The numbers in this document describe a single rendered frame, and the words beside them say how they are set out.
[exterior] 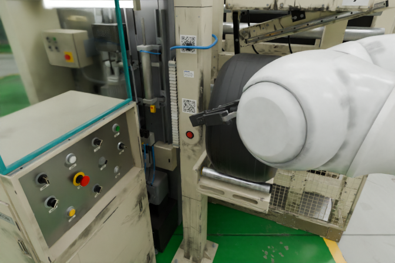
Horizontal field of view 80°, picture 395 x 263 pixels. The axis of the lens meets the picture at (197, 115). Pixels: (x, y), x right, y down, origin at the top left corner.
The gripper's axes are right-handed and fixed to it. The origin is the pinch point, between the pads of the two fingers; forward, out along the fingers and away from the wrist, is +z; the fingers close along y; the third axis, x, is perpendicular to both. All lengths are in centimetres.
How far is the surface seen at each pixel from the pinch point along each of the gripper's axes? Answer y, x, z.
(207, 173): 31, -34, 44
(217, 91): 28.6, 2.9, 16.6
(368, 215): 162, -152, 26
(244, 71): 38.1, 6.2, 8.6
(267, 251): 74, -125, 71
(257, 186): 38, -45, 24
